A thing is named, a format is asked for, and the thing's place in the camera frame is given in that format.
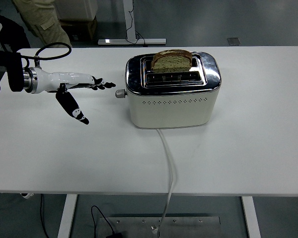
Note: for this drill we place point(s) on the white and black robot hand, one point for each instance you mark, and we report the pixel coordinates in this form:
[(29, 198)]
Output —
[(49, 80)]

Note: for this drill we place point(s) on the grey toaster lever knob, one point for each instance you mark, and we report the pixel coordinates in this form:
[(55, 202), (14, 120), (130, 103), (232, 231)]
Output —
[(120, 93)]

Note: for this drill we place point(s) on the cream toaster with chrome top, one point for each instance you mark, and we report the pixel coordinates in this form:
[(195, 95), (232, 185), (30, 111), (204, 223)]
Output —
[(171, 111)]

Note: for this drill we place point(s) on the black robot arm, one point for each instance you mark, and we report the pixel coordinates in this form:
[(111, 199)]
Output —
[(15, 72)]

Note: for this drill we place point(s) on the person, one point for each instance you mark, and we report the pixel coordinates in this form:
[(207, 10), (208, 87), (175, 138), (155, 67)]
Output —
[(44, 22), (12, 32)]

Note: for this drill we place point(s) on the brown cardboard box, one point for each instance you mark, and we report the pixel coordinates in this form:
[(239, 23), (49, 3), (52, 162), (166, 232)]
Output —
[(82, 31)]

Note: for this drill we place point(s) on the white storage box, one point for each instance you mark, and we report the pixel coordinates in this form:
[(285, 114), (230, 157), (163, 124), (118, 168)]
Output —
[(77, 10)]

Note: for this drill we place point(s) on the grey desk leg with foot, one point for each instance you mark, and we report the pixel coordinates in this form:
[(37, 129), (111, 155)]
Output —
[(129, 19)]

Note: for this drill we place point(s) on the brown bread slice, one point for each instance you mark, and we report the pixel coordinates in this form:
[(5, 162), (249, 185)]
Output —
[(171, 65)]

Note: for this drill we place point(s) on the white table leg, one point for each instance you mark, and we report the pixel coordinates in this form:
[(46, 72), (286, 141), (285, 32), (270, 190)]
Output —
[(67, 215), (251, 218)]

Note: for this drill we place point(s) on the grey floor socket plate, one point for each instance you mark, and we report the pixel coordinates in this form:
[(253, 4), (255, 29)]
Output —
[(234, 41)]

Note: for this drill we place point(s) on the grey metal plate with screws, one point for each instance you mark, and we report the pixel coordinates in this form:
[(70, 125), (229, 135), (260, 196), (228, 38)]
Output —
[(188, 228)]

